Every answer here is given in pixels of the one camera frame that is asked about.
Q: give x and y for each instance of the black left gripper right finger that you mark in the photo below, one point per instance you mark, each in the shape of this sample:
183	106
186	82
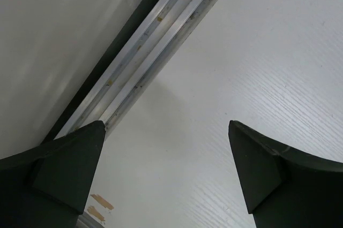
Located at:
283	186

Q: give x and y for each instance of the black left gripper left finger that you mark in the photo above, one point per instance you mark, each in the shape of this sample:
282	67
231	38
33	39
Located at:
48	186

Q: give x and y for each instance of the aluminium table edge rail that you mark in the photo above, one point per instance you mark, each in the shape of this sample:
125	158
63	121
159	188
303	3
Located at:
146	43

